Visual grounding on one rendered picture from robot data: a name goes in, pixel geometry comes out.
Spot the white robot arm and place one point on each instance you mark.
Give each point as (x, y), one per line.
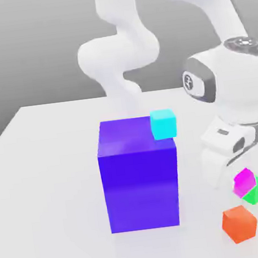
(119, 52)

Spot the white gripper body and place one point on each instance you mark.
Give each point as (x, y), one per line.
(213, 164)

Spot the small orange cube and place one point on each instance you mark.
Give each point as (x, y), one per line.
(239, 224)

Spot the large purple box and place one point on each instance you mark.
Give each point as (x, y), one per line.
(140, 186)

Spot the small green cube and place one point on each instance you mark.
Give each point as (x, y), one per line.
(257, 191)

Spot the small cyan cube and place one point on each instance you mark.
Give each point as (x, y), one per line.
(163, 124)

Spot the small magenta cube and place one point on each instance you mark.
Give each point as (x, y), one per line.
(243, 184)

